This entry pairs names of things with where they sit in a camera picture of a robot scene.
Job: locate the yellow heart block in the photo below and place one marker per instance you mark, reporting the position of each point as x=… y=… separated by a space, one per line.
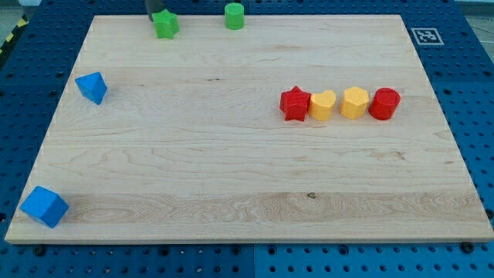
x=321 y=105

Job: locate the white fiducial marker tag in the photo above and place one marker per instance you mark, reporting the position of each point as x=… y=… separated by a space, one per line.
x=425 y=36

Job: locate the green star block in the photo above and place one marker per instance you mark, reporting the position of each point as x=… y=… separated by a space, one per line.
x=165 y=24

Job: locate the yellow hexagon block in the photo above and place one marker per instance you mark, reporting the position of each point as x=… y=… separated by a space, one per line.
x=354 y=103

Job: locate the green cylinder block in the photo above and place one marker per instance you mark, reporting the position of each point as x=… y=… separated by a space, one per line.
x=234 y=16

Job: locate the blue cube block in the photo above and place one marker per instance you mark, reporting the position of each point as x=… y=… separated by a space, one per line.
x=45 y=206

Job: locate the blue triangle block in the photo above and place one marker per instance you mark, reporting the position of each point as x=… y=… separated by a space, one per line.
x=92 y=87

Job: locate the grey robot pusher stick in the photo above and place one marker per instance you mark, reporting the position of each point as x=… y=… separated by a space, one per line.
x=153 y=6

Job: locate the wooden board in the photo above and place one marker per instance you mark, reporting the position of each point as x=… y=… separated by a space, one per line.
x=189 y=144

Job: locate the red cylinder block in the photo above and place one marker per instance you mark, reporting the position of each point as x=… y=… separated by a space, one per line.
x=384 y=103

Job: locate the red star block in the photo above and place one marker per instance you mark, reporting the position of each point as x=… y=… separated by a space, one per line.
x=294 y=104

